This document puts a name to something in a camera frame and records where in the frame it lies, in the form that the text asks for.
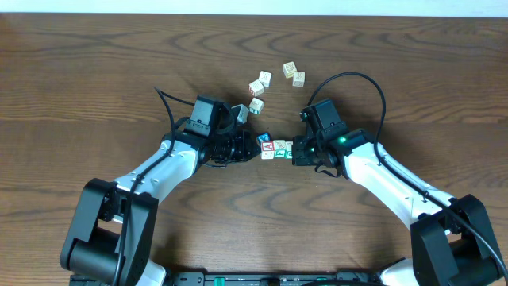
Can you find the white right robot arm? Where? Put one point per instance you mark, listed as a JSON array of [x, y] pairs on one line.
[[452, 240]]

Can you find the red A wooden block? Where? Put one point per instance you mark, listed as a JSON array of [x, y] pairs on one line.
[[267, 150]]

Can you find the red M wooden block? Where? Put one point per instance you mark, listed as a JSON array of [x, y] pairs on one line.
[[256, 88]]

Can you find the engraved number wooden block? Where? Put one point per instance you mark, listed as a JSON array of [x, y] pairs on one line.
[[280, 147]]

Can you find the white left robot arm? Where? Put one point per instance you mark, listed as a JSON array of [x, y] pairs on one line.
[[110, 236]]

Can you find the tan engraved wooden block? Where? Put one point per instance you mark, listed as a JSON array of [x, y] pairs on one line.
[[289, 69]]

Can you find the plain engraved wooden block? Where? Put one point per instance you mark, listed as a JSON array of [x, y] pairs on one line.
[[265, 78]]

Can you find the blue X wooden block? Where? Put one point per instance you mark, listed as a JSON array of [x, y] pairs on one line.
[[263, 138]]

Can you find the green edged wooden block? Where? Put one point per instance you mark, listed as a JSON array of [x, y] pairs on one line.
[[256, 106]]

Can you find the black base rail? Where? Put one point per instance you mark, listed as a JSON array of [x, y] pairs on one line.
[[270, 279]]

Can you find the pale engraved wooden block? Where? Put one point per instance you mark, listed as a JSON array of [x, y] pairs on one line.
[[299, 79]]

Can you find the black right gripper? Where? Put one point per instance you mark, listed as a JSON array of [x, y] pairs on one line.
[[299, 156]]

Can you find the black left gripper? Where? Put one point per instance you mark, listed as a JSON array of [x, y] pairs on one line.
[[251, 146]]

